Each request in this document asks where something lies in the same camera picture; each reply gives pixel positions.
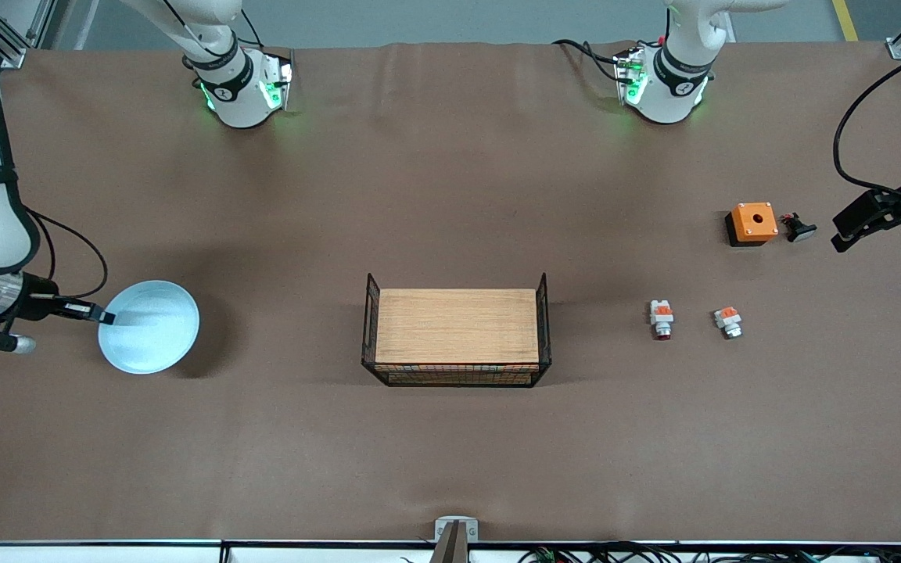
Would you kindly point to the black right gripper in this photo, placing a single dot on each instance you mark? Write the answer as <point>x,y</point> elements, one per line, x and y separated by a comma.
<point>28,300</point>

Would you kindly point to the light blue round plate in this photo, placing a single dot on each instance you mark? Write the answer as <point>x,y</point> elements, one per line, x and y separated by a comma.
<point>153,328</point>

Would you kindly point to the orange white contact block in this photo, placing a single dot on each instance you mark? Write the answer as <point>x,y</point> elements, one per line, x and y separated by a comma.
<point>728,320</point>
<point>662,317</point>

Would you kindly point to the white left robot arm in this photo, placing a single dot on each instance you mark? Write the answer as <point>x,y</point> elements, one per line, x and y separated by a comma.
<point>677,78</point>

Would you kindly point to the black button with white cap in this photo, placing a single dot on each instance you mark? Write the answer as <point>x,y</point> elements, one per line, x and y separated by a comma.
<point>798,228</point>

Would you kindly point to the wooden board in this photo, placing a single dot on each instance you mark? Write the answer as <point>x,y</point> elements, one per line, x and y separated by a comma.
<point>458,324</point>

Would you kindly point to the orange button enclosure box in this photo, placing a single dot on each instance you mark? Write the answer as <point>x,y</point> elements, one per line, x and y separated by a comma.
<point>753,221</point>

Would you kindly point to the white table edge rail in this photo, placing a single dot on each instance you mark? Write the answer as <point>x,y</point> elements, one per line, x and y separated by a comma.
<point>106,551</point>

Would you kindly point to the aluminium bracket with profile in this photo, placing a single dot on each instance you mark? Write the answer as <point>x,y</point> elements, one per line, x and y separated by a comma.
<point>456,536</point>

